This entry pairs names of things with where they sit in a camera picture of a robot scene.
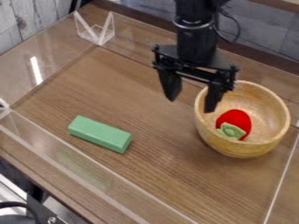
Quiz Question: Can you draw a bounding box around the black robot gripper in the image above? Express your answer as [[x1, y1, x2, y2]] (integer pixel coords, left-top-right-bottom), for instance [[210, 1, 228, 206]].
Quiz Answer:
[[152, 45, 239, 113]]

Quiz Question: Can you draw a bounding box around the red plush strawberry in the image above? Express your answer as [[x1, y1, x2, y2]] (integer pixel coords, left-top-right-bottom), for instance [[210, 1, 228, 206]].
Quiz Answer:
[[215, 109, 252, 141]]

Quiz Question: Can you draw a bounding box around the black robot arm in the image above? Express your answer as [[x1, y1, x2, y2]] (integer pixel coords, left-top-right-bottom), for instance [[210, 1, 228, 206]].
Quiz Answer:
[[152, 0, 239, 113]]

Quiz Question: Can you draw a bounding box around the green rectangular block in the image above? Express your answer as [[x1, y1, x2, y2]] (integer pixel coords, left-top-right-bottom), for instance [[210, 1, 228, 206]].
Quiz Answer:
[[68, 115, 132, 154]]

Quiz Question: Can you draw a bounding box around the black table clamp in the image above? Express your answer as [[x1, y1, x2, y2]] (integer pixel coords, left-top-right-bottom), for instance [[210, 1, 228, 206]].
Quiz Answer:
[[25, 195, 68, 224]]

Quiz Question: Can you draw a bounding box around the clear acrylic corner bracket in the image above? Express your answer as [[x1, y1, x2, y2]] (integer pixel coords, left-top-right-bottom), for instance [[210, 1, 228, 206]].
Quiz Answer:
[[74, 11, 116, 46]]

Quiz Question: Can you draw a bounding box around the clear acrylic tray wall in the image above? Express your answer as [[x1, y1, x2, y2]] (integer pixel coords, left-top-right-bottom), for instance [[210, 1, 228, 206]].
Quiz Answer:
[[0, 14, 299, 224]]

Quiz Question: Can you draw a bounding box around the black cable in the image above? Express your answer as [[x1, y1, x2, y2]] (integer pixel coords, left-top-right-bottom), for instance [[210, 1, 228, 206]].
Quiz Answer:
[[0, 200, 31, 214]]

